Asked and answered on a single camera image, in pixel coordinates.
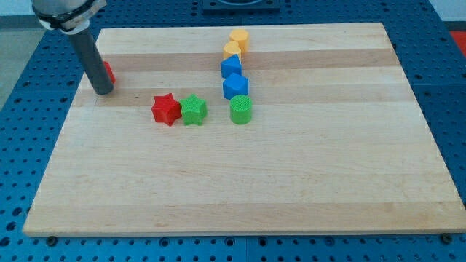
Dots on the red circle block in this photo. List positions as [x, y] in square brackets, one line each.
[109, 72]

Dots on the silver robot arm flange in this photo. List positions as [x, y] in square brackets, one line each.
[68, 16]

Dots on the green cylinder block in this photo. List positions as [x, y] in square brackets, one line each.
[240, 109]

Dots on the green star block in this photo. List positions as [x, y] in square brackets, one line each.
[193, 110]

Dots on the blue cube block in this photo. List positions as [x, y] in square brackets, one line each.
[235, 84]

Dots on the wooden board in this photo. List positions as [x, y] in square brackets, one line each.
[337, 143]

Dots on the blue triangle block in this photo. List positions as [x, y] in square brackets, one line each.
[231, 65]

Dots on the red star block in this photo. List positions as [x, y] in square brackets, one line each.
[166, 109]

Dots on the yellow heart block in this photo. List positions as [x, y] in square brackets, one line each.
[231, 48]

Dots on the yellow hexagon block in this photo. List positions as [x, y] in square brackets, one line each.
[242, 37]

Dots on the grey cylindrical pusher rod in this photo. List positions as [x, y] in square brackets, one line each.
[92, 63]

